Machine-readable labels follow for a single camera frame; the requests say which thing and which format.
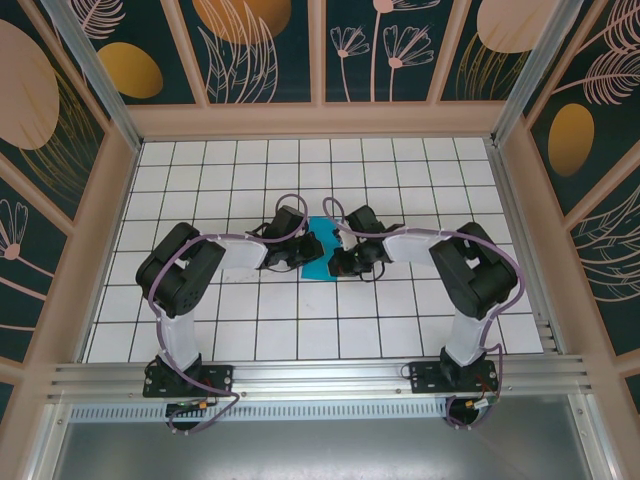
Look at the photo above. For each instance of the aluminium mounting rail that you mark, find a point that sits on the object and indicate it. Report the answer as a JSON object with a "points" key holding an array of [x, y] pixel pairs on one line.
{"points": [[320, 375]]}

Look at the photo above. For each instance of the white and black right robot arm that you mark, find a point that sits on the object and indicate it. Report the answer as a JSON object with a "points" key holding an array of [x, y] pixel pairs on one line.
{"points": [[467, 335]]}

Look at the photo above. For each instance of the aluminium side rail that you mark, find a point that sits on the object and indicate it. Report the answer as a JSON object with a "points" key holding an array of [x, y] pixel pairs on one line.
{"points": [[510, 200]]}

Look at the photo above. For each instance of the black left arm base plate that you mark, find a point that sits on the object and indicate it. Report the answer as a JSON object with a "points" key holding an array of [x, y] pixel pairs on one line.
{"points": [[220, 377]]}

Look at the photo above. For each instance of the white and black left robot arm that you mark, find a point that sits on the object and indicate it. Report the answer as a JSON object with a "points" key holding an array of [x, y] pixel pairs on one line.
{"points": [[177, 335]]}

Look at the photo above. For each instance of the yellow power connector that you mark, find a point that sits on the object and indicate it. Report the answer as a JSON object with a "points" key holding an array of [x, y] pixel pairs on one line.
{"points": [[202, 405], [471, 403]]}

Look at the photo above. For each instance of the aluminium corner post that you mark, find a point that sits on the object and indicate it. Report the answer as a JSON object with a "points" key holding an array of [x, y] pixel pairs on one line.
{"points": [[530, 75], [100, 85]]}

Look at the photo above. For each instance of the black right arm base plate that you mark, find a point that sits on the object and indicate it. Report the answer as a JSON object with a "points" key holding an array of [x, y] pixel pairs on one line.
{"points": [[425, 375]]}

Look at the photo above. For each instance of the blue paper sheet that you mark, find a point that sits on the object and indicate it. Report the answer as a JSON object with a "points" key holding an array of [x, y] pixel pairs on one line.
{"points": [[316, 272]]}

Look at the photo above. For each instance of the grey metal sheet panel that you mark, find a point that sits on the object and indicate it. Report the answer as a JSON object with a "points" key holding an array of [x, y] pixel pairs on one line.
{"points": [[320, 450]]}

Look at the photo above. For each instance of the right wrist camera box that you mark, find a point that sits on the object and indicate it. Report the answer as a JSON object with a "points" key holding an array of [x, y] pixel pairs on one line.
{"points": [[345, 240]]}

